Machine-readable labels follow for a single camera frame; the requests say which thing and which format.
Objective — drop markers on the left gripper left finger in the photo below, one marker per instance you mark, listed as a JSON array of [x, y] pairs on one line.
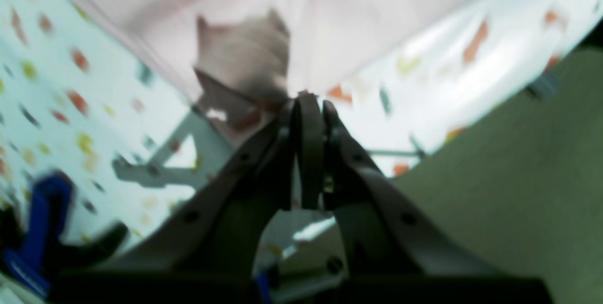
[[218, 229]]

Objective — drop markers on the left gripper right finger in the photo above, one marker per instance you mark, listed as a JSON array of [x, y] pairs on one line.
[[382, 230]]

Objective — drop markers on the pink T-shirt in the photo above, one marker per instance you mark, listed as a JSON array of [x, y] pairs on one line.
[[263, 49]]

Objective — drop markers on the blue object at table edge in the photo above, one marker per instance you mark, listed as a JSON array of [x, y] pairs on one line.
[[37, 259]]

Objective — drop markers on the terrazzo patterned table cloth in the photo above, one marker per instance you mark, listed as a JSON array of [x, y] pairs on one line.
[[76, 99]]

